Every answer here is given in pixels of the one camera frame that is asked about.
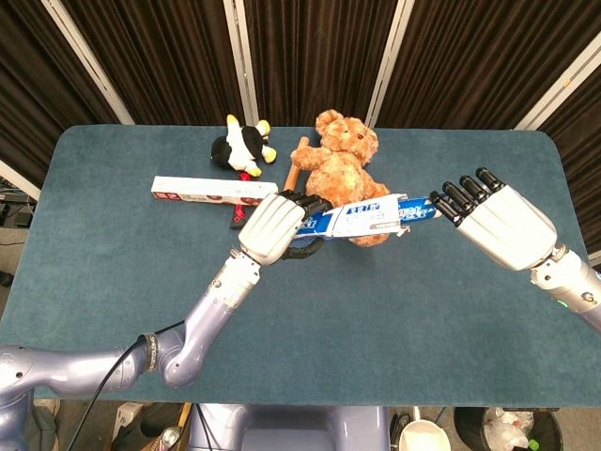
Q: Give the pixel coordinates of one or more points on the white bowl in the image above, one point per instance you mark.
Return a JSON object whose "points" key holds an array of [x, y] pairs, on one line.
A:
{"points": [[425, 437]]}

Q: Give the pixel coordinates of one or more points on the black trash bin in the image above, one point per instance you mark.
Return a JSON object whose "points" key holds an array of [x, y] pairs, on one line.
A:
{"points": [[469, 430]]}

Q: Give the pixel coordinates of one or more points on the wooden rolling stick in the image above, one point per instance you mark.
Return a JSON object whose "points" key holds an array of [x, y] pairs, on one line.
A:
{"points": [[295, 169]]}

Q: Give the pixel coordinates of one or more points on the blue white toothpaste box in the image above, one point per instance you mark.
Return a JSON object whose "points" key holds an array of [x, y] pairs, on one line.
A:
{"points": [[366, 218]]}

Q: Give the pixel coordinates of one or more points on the black white plush toy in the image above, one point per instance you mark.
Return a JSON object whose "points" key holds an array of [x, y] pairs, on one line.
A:
{"points": [[241, 145]]}

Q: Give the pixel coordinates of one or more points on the right lavender robot arm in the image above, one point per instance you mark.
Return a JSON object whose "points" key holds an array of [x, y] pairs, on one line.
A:
{"points": [[573, 286]]}

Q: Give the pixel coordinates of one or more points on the silver drink can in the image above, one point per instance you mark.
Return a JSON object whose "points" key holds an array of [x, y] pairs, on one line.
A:
{"points": [[170, 437]]}

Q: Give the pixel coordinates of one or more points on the dark brown pleated curtain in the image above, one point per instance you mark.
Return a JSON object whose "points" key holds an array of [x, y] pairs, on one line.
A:
{"points": [[314, 51], [33, 84], [169, 61], [469, 61], [582, 117]]}

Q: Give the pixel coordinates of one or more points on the white partition post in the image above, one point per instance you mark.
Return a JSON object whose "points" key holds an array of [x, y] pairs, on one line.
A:
{"points": [[387, 61], [559, 84], [19, 178], [89, 66], [241, 61]]}

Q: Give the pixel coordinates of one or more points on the blue table cloth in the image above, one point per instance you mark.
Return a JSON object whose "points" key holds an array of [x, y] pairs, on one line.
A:
{"points": [[375, 329]]}

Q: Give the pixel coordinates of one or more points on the brown teddy bear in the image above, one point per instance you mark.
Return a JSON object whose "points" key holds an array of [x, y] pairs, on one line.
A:
{"points": [[338, 174]]}

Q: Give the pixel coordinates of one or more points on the lavender robot base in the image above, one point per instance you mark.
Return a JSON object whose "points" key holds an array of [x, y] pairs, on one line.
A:
{"points": [[291, 427]]}

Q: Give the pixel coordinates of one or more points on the white red baking paper box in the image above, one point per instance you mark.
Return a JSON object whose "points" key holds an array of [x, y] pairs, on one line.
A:
{"points": [[202, 190]]}

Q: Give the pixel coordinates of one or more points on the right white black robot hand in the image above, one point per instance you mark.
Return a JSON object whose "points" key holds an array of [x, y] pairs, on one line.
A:
{"points": [[507, 225]]}

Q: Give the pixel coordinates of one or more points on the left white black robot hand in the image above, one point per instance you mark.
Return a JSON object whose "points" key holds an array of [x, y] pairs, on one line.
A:
{"points": [[272, 230]]}

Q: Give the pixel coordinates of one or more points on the left lavender robot arm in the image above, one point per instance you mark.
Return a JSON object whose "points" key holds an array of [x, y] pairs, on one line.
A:
{"points": [[206, 319]]}

